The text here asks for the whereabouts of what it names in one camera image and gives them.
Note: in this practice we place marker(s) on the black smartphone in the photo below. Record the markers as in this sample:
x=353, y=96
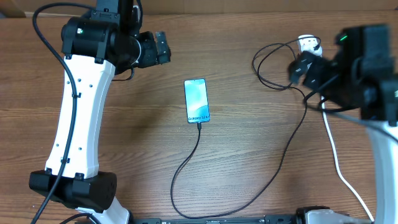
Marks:
x=196, y=100

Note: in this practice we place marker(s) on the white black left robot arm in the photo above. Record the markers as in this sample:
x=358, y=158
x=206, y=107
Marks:
x=97, y=46

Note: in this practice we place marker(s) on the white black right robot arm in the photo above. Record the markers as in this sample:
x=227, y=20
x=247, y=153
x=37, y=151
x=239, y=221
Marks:
x=361, y=80

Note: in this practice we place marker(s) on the white charger adapter plug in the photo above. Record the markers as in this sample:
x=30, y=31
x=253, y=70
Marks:
x=315, y=49

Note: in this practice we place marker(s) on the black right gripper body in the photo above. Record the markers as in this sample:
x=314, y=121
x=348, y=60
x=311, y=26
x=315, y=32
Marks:
x=323, y=71

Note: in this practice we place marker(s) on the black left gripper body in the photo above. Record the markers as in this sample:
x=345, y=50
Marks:
x=150, y=55

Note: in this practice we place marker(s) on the white power strip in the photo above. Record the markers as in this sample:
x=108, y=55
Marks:
x=307, y=39

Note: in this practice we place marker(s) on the brown cardboard backdrop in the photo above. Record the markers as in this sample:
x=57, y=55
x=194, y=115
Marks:
x=21, y=8

